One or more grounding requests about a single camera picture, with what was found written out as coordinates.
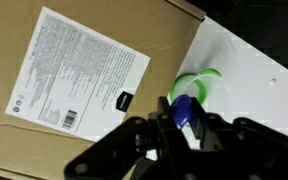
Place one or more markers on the clear cup with green rim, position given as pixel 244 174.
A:
pixel 200 78

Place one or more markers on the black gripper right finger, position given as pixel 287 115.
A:
pixel 244 150

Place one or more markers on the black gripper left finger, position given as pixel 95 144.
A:
pixel 134 150

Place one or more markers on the white printed paper label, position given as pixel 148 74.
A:
pixel 77 70

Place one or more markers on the blue capped marker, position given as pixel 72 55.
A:
pixel 181 110

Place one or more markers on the white table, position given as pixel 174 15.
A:
pixel 250 76

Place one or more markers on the brown cardboard box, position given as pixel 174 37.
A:
pixel 170 43

